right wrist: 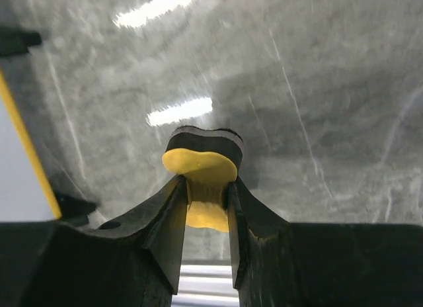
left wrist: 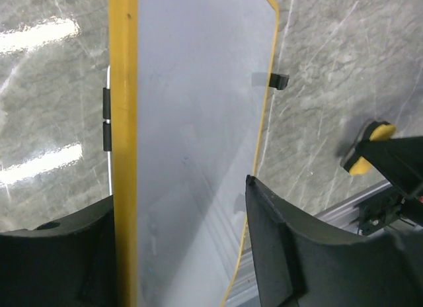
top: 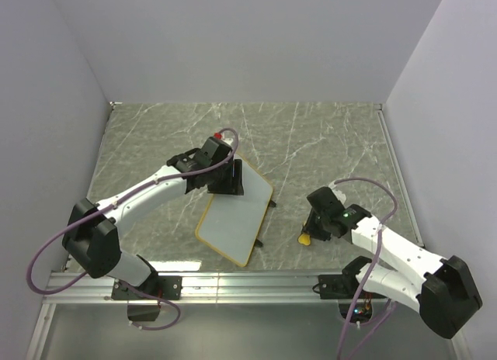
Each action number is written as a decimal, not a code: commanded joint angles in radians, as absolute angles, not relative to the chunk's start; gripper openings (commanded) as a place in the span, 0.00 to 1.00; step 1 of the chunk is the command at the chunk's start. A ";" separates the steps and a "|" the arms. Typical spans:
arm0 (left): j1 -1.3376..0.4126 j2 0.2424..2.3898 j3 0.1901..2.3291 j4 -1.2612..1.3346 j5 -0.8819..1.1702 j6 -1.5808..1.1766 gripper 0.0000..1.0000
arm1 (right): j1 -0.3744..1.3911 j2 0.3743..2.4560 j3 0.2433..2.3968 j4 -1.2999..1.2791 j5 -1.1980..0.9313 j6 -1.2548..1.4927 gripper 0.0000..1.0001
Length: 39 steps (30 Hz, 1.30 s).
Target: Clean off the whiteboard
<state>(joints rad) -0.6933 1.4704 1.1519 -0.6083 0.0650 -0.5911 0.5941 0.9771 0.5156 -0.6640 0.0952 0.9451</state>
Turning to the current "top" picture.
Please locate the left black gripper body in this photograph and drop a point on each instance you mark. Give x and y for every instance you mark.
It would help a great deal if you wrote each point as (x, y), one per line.
(222, 174)

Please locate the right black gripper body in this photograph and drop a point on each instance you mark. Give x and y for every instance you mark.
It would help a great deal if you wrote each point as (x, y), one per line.
(324, 222)

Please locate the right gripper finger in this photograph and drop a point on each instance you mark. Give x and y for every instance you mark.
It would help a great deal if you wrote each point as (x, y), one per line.
(317, 232)
(311, 225)

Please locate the yellow bone-shaped eraser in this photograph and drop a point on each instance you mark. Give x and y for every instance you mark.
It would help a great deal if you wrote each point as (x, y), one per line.
(304, 239)

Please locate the yellow framed whiteboard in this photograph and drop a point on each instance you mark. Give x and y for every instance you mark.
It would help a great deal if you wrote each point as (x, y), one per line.
(230, 225)

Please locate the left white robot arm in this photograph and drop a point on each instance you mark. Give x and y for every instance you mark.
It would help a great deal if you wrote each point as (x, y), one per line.
(94, 238)

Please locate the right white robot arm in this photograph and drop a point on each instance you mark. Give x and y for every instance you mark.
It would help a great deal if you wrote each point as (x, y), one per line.
(441, 290)

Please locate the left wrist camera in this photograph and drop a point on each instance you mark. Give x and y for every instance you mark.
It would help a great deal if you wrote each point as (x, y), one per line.
(229, 141)

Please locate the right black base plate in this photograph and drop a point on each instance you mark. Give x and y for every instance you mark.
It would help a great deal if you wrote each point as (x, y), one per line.
(335, 286)

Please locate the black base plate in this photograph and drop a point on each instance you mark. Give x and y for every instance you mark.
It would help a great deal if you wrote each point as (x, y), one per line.
(335, 286)
(163, 286)

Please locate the metal wire whiteboard stand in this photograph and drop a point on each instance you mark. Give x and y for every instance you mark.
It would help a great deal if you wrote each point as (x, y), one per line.
(265, 224)

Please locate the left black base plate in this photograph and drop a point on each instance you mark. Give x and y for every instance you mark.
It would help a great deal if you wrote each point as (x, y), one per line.
(163, 286)

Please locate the aluminium mounting rail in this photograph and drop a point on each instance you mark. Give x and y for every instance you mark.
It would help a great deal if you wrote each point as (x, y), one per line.
(213, 288)

